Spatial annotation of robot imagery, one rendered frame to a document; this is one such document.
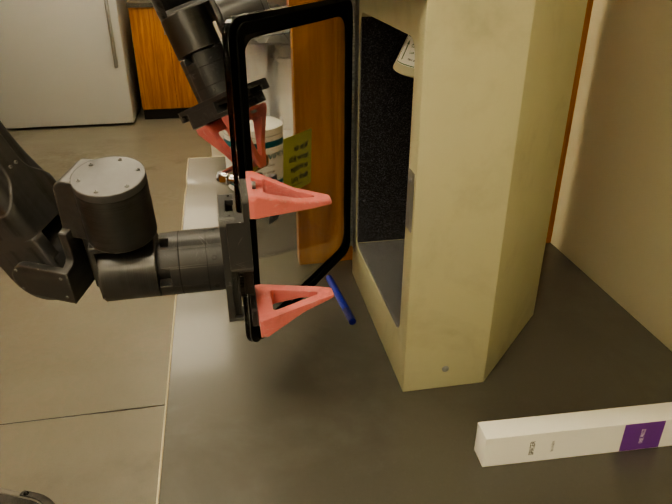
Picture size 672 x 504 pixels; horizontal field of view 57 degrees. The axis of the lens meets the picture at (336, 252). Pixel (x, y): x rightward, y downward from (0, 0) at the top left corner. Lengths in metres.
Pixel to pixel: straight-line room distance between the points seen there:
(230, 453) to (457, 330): 0.31
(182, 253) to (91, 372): 2.01
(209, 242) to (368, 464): 0.32
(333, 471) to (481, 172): 0.36
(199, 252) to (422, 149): 0.26
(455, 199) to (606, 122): 0.50
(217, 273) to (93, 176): 0.13
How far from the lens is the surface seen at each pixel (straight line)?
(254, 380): 0.84
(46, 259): 0.57
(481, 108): 0.67
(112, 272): 0.55
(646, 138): 1.06
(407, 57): 0.76
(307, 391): 0.82
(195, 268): 0.54
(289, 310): 0.57
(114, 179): 0.51
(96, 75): 5.66
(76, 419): 2.34
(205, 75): 0.79
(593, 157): 1.18
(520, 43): 0.67
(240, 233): 0.52
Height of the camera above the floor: 1.46
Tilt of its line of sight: 27 degrees down
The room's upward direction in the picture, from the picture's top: straight up
